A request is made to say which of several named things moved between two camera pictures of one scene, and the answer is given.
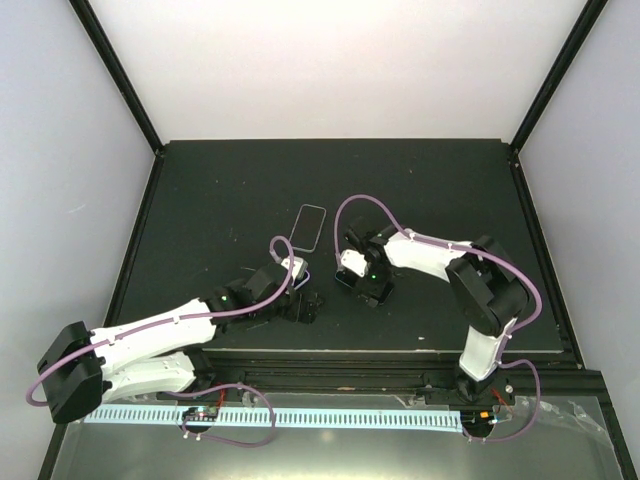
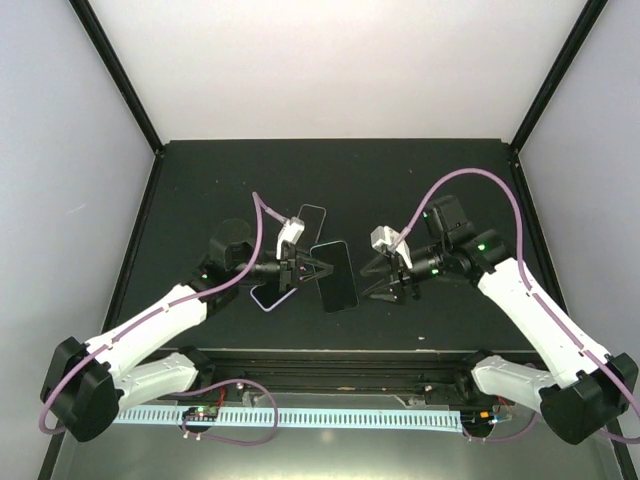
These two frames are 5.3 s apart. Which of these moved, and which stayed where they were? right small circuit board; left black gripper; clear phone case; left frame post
Moved: left black gripper
Stayed: right small circuit board; left frame post; clear phone case
